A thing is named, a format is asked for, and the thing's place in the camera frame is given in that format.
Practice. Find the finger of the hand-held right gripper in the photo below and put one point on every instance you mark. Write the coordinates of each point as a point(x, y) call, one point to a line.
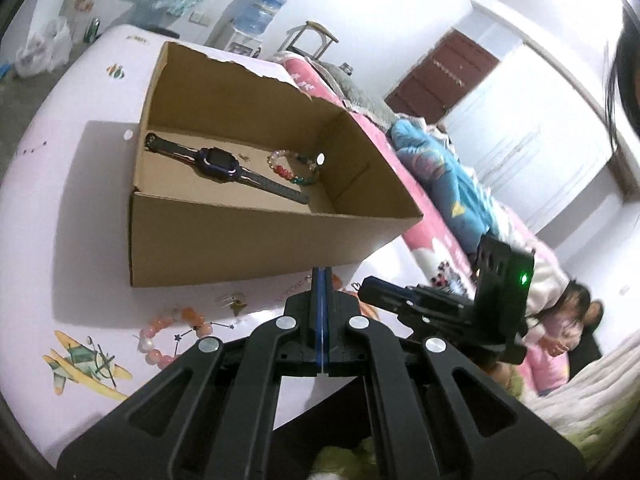
point(385, 291)
point(440, 325)

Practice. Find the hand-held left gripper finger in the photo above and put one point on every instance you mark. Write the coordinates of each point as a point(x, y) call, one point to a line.
point(317, 320)
point(326, 320)

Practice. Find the brown cardboard box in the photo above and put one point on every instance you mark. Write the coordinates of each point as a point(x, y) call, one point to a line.
point(225, 240)

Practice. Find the black purple smartwatch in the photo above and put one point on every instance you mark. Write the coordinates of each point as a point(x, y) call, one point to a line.
point(215, 160)

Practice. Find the pink floral blanket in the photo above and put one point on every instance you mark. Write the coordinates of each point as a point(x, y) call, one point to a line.
point(430, 255)

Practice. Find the blue printed blanket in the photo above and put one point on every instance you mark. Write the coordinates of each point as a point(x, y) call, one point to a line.
point(440, 175)

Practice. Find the white green floral blanket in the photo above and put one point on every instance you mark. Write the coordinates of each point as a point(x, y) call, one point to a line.
point(600, 400)

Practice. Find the white wardrobe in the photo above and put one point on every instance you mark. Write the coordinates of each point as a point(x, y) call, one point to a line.
point(540, 135)

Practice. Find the grey blanket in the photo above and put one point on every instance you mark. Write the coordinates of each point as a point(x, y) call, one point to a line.
point(360, 100)

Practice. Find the brown wooden door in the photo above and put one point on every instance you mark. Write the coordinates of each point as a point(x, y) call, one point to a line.
point(440, 80)

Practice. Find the dark glass jar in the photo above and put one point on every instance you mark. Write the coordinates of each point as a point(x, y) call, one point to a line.
point(345, 67)

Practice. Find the person's head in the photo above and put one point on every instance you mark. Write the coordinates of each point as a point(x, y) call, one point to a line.
point(630, 75)

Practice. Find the wooden stool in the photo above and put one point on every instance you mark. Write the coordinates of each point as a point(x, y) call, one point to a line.
point(320, 28)

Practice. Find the white water dispenser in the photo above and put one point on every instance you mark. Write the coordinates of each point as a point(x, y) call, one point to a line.
point(242, 42)

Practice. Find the blue water bottle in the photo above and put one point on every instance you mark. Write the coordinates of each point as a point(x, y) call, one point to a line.
point(150, 10)
point(260, 10)

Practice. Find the green can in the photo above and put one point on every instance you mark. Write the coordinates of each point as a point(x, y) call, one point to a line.
point(93, 30)

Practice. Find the white plastic bag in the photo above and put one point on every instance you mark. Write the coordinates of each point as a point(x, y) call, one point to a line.
point(45, 50)

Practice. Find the white wall socket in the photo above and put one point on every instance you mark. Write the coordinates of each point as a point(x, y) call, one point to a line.
point(200, 19)

